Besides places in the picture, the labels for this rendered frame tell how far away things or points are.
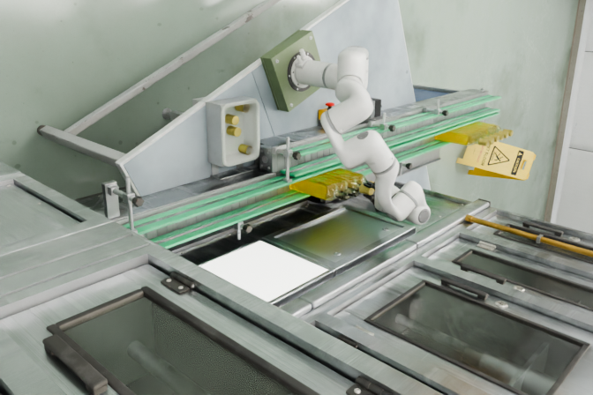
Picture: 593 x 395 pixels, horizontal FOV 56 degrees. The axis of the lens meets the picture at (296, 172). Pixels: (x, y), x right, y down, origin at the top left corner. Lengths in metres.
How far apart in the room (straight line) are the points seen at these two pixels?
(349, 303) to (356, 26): 1.33
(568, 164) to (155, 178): 6.59
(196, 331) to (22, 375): 0.24
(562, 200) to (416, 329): 6.56
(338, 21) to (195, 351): 1.83
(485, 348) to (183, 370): 0.95
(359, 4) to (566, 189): 5.83
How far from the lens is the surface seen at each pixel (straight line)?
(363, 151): 1.69
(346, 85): 1.75
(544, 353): 1.63
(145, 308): 0.98
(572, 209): 8.08
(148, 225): 1.72
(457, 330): 1.64
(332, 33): 2.44
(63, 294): 1.06
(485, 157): 5.35
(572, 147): 7.88
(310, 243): 1.95
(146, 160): 1.89
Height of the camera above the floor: 2.30
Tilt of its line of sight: 40 degrees down
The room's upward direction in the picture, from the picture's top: 107 degrees clockwise
